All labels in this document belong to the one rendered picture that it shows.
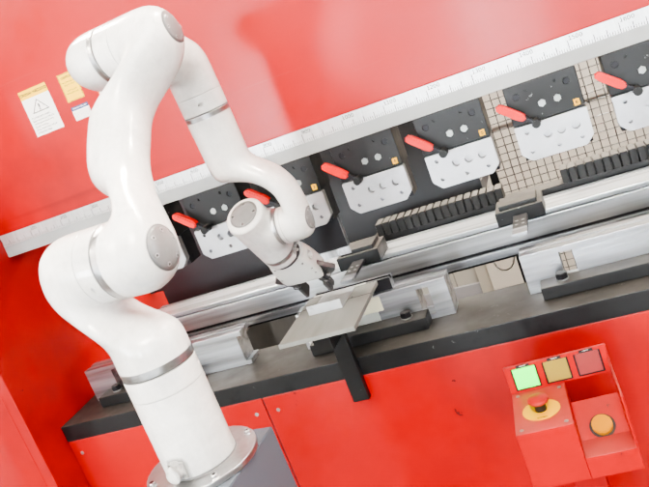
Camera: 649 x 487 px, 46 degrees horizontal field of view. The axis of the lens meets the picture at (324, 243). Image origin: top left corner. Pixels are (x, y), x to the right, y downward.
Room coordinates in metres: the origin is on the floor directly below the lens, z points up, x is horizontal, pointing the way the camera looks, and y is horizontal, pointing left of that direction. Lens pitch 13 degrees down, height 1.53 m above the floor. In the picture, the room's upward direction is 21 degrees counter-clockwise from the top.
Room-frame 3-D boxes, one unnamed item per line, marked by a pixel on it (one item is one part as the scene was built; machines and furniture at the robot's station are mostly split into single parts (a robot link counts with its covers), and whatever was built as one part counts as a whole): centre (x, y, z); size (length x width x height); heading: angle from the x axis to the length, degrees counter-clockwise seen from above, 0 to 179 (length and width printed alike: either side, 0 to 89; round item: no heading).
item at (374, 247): (1.96, -0.06, 1.01); 0.26 x 0.12 x 0.05; 160
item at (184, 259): (1.94, 0.39, 1.26); 0.15 x 0.09 x 0.17; 70
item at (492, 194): (2.10, -0.34, 1.02); 0.37 x 0.06 x 0.04; 70
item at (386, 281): (1.79, -0.03, 0.99); 0.20 x 0.03 x 0.03; 70
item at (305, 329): (1.66, 0.04, 1.00); 0.26 x 0.18 x 0.01; 160
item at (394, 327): (1.73, -0.02, 0.89); 0.30 x 0.05 x 0.03; 70
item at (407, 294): (1.78, -0.06, 0.92); 0.39 x 0.06 x 0.10; 70
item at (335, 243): (1.80, -0.01, 1.13); 0.10 x 0.02 x 0.10; 70
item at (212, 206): (1.87, 0.21, 1.26); 0.15 x 0.09 x 0.17; 70
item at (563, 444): (1.30, -0.32, 0.75); 0.20 x 0.16 x 0.18; 74
